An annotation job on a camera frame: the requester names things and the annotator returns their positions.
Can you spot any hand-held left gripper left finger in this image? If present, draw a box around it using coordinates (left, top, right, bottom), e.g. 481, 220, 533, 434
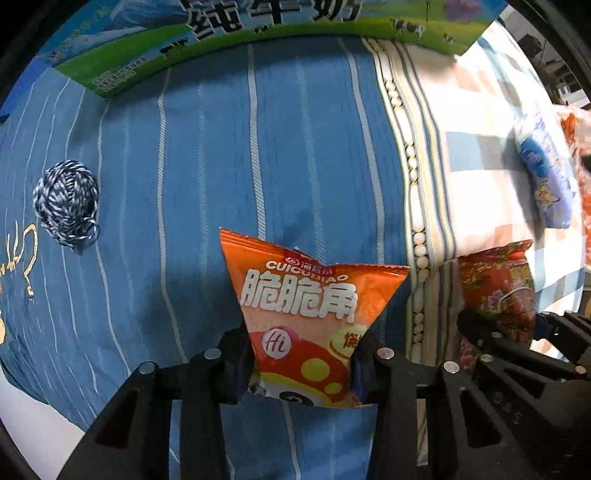
55, 322, 256, 480

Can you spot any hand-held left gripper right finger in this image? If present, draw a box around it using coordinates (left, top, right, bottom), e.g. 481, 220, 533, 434
350, 331, 523, 480

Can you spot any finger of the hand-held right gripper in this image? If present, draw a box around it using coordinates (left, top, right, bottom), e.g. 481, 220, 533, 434
456, 308, 591, 480
534, 311, 591, 366

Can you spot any red floral snack packet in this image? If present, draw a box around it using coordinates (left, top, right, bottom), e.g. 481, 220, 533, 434
457, 240, 539, 376

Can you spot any blue and white snack packet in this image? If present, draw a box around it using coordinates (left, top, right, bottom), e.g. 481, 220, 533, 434
514, 112, 581, 230

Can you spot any orange and white snack packet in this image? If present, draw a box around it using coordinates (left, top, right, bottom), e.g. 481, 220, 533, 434
556, 106, 591, 274

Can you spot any blue striped bed sheet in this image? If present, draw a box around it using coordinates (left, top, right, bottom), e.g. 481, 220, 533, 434
0, 34, 459, 480

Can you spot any checked pastel quilt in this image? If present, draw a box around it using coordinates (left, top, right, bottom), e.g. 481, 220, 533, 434
360, 21, 591, 370

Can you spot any blue and white yarn ball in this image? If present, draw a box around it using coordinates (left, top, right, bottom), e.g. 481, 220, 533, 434
32, 160, 101, 253

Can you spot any green and blue milk carton box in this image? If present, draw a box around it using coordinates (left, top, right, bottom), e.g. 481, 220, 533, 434
34, 0, 509, 99

